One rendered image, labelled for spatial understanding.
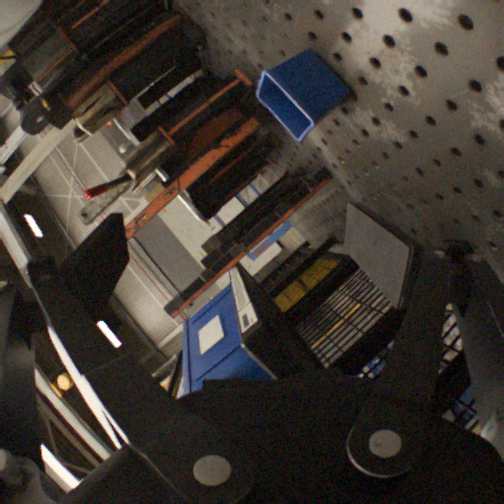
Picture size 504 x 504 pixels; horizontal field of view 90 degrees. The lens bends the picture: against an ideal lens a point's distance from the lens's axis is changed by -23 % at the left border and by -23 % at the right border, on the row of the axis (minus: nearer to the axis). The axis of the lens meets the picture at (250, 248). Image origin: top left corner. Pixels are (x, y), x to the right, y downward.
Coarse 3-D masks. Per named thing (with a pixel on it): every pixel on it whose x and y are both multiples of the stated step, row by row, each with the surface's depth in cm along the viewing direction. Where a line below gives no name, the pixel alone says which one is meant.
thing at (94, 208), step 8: (120, 176) 72; (128, 184) 72; (112, 192) 71; (120, 192) 71; (96, 200) 70; (104, 200) 71; (112, 200) 71; (88, 208) 70; (96, 208) 70; (104, 208) 71; (80, 216) 69; (88, 216) 70; (96, 216) 71; (88, 224) 71
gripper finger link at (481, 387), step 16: (464, 256) 12; (480, 256) 11; (480, 272) 10; (480, 288) 9; (496, 288) 9; (480, 304) 9; (496, 304) 8; (464, 320) 10; (480, 320) 9; (496, 320) 7; (464, 336) 10; (480, 336) 8; (496, 336) 7; (480, 352) 8; (496, 352) 7; (480, 368) 8; (496, 368) 7; (480, 384) 7; (496, 384) 6; (480, 400) 7; (496, 400) 6; (480, 416) 7
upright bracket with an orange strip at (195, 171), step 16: (240, 128) 73; (256, 128) 73; (224, 144) 73; (208, 160) 72; (192, 176) 72; (176, 192) 72; (144, 208) 72; (160, 208) 72; (128, 224) 72; (144, 224) 72
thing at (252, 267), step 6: (270, 234) 909; (264, 240) 862; (270, 246) 863; (276, 246) 864; (282, 246) 865; (264, 252) 862; (270, 252) 863; (276, 252) 864; (246, 258) 860; (258, 258) 862; (264, 258) 862; (270, 258) 863; (246, 264) 860; (252, 264) 861; (258, 264) 862; (264, 264) 862; (252, 270) 861; (258, 270) 863; (222, 276) 865; (228, 276) 858; (252, 276) 868; (216, 282) 857; (222, 282) 858; (228, 282) 858; (222, 288) 858; (216, 294) 866
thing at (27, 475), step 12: (0, 456) 4; (12, 456) 4; (0, 468) 3; (12, 468) 4; (24, 468) 4; (36, 468) 4; (12, 480) 4; (24, 480) 4; (36, 480) 4; (48, 480) 5; (12, 492) 4; (24, 492) 4; (36, 492) 4; (48, 492) 4
